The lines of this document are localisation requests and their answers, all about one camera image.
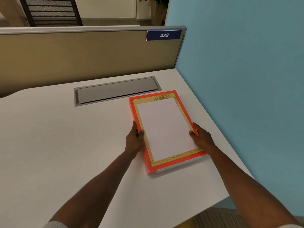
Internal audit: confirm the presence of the person's left hand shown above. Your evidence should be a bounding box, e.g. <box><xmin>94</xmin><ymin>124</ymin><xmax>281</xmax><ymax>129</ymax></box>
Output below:
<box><xmin>125</xmin><ymin>120</ymin><xmax>145</xmax><ymax>155</ymax></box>

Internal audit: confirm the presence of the blue number plate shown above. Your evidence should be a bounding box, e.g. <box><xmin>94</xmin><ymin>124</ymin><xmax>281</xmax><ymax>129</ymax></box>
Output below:
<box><xmin>146</xmin><ymin>29</ymin><xmax>182</xmax><ymax>41</ymax></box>

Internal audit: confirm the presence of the white sleeve cuff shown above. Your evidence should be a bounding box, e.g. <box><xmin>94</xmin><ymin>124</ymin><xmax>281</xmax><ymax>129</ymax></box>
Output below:
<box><xmin>43</xmin><ymin>221</ymin><xmax>69</xmax><ymax>228</ymax></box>

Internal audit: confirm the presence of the grey desk cable hatch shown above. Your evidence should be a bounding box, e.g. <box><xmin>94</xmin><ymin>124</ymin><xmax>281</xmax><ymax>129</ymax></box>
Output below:
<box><xmin>73</xmin><ymin>76</ymin><xmax>162</xmax><ymax>107</ymax></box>

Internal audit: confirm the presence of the black slatted chair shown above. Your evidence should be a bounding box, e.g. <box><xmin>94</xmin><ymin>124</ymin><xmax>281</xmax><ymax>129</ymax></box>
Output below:
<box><xmin>19</xmin><ymin>0</ymin><xmax>83</xmax><ymax>27</ymax></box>

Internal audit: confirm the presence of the person's left forearm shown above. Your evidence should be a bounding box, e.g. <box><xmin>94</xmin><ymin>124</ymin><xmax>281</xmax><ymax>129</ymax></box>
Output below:
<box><xmin>49</xmin><ymin>149</ymin><xmax>139</xmax><ymax>228</ymax></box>

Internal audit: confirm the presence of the beige desk partition panel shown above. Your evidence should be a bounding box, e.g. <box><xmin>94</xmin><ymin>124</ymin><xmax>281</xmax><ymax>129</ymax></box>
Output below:
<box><xmin>0</xmin><ymin>25</ymin><xmax>187</xmax><ymax>98</ymax></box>

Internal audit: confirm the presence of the person's right forearm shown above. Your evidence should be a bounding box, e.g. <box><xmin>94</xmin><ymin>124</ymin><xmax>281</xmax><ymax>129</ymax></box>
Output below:
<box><xmin>206</xmin><ymin>145</ymin><xmax>301</xmax><ymax>228</ymax></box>

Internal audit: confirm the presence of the potted plant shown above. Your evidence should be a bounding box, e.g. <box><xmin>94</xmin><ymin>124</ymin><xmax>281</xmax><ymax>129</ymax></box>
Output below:
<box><xmin>140</xmin><ymin>0</ymin><xmax>169</xmax><ymax>26</ymax></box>

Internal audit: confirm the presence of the orange and gold box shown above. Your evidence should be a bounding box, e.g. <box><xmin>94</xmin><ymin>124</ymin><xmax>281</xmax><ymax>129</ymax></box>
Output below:
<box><xmin>128</xmin><ymin>90</ymin><xmax>206</xmax><ymax>175</ymax></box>

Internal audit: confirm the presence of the person's right hand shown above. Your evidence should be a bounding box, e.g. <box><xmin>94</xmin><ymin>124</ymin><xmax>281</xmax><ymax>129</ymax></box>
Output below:
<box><xmin>189</xmin><ymin>122</ymin><xmax>217</xmax><ymax>155</ymax></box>

